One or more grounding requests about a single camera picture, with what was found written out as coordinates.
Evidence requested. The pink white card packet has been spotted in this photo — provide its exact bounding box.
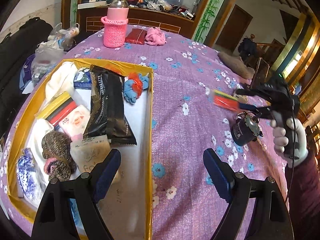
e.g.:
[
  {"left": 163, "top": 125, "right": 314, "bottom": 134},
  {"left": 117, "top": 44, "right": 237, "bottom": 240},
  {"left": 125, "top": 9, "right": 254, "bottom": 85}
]
[{"left": 59, "top": 105, "right": 90, "bottom": 141}]

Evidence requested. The dark red pouch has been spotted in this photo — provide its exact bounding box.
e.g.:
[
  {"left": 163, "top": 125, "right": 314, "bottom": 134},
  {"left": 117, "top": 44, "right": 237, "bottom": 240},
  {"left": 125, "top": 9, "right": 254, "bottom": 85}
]
[{"left": 125, "top": 28, "right": 147, "bottom": 45}]

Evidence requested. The brown knit hat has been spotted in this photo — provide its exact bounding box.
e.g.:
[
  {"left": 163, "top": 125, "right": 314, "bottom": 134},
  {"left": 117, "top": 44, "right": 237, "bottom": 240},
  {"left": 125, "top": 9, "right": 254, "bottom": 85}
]
[{"left": 217, "top": 51, "right": 255, "bottom": 80}]

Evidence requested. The orange blue scrunchie bundle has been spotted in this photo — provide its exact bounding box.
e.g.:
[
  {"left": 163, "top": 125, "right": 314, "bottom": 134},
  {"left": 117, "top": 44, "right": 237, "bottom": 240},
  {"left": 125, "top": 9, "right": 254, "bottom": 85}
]
[{"left": 124, "top": 73, "right": 149, "bottom": 105}]

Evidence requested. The right white gloved hand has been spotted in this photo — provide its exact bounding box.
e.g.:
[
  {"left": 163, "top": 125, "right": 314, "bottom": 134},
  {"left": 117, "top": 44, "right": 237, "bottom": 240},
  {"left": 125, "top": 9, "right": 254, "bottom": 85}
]
[{"left": 270, "top": 118, "right": 308, "bottom": 168}]

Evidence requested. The purple floral tablecloth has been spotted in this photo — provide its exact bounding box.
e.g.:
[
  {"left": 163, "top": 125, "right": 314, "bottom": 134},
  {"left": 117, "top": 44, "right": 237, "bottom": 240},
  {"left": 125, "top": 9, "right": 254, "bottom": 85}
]
[{"left": 0, "top": 24, "right": 291, "bottom": 240}]

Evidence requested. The black sofa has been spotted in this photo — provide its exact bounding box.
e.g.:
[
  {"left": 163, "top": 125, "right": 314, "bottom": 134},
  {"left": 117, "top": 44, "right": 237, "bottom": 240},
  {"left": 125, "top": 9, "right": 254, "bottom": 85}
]
[{"left": 0, "top": 17, "right": 53, "bottom": 135}]

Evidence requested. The wooden sideboard with clutter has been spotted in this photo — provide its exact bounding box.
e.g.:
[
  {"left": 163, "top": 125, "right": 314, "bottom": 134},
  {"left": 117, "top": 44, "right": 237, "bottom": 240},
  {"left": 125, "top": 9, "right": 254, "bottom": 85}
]
[{"left": 77, "top": 0, "right": 201, "bottom": 38}]

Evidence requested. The beige paper pack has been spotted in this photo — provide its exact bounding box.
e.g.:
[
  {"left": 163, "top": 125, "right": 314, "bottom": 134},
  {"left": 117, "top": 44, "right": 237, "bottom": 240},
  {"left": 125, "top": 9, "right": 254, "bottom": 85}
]
[{"left": 70, "top": 135, "right": 111, "bottom": 173}]

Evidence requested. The pink knit-sleeved bottle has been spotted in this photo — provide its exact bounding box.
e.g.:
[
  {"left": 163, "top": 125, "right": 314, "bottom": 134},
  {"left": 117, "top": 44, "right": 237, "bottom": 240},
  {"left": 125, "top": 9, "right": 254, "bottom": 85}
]
[{"left": 101, "top": 0, "right": 129, "bottom": 48}]

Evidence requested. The brown knit sock ball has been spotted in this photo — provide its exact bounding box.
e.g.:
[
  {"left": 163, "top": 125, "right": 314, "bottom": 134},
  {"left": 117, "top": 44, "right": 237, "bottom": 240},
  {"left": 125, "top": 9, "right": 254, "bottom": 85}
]
[{"left": 41, "top": 131, "right": 76, "bottom": 181}]

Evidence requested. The pink fluffy cloth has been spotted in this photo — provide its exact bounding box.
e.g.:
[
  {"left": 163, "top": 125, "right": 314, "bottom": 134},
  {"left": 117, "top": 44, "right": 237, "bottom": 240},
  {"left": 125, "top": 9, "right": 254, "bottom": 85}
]
[{"left": 145, "top": 27, "right": 167, "bottom": 46}]

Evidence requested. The clear plastic bag pile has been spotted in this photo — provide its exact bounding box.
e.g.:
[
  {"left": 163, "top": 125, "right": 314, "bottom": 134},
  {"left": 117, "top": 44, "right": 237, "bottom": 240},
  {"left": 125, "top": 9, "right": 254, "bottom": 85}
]
[{"left": 19, "top": 23, "right": 80, "bottom": 90}]

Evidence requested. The blue tissue pack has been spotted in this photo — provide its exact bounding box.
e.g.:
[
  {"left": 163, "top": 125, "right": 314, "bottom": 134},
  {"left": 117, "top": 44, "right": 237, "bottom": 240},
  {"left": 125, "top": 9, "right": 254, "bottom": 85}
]
[{"left": 73, "top": 68, "right": 92, "bottom": 90}]

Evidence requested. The yellow-rimmed white box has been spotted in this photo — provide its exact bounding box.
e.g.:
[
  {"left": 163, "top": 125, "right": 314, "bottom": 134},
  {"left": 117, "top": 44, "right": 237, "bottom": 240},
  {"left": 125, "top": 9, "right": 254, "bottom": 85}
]
[{"left": 6, "top": 57, "right": 155, "bottom": 240}]

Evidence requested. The red yellow packet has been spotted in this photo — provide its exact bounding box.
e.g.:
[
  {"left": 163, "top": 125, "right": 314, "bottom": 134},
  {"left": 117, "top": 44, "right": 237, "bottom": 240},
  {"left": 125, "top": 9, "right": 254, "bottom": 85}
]
[{"left": 35, "top": 92, "right": 77, "bottom": 127}]

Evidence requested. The maroon right sleeve forearm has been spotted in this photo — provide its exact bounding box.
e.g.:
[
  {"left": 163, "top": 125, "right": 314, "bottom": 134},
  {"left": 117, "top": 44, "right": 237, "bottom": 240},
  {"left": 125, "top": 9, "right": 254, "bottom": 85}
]
[{"left": 285, "top": 152, "right": 319, "bottom": 239}]

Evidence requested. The cream white cloth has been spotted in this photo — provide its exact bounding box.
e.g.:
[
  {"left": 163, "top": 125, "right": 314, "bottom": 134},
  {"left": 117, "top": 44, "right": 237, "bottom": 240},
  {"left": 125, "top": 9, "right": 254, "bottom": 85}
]
[{"left": 45, "top": 61, "right": 78, "bottom": 102}]

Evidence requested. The black snack package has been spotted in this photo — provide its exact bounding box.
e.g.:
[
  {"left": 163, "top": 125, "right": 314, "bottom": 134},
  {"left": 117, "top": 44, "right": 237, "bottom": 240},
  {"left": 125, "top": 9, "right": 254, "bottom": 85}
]
[{"left": 83, "top": 65, "right": 137, "bottom": 145}]

